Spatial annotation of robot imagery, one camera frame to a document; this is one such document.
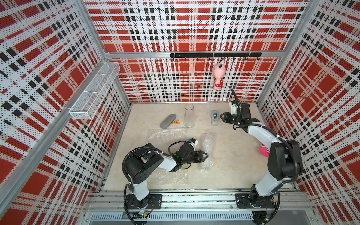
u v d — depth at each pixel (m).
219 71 0.91
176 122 1.08
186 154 0.71
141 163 0.49
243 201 0.73
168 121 1.07
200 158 0.79
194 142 0.84
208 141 0.91
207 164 0.82
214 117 1.08
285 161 0.46
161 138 0.99
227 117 0.82
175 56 0.88
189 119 1.02
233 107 0.83
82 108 0.68
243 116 0.72
